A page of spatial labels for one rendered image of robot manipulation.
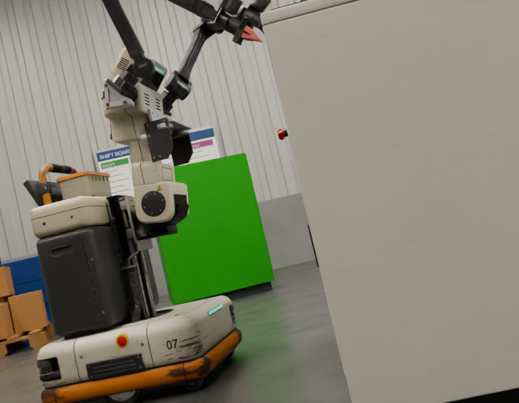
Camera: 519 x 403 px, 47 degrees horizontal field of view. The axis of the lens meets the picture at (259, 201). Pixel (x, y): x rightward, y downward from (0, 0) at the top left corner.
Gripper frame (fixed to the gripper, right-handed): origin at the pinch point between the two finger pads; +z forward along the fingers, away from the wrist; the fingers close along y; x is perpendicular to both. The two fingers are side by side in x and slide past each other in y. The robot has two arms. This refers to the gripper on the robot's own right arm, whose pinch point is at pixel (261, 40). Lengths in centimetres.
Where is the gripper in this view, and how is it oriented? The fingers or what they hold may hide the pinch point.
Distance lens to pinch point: 234.4
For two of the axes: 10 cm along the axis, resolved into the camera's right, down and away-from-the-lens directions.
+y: 4.6, -8.6, -2.0
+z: 8.1, 5.0, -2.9
